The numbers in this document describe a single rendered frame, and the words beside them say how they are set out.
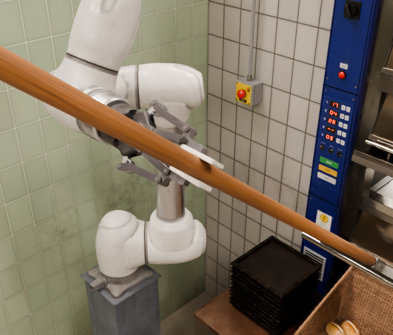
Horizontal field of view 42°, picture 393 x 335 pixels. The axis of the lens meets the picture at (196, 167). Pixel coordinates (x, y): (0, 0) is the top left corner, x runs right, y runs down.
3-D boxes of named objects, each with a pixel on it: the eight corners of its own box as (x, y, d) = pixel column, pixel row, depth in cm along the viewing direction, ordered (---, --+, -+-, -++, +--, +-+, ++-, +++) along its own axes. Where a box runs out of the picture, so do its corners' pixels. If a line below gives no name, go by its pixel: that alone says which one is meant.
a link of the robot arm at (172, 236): (147, 243, 198) (204, 241, 199) (146, 274, 185) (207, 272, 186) (134, 54, 155) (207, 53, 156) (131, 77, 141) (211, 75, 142)
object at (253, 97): (245, 96, 238) (245, 75, 232) (261, 102, 231) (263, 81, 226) (234, 100, 233) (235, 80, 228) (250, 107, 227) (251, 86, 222)
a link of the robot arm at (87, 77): (64, 135, 90) (87, 63, 88) (21, 108, 99) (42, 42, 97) (110, 143, 98) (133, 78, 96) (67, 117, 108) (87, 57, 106)
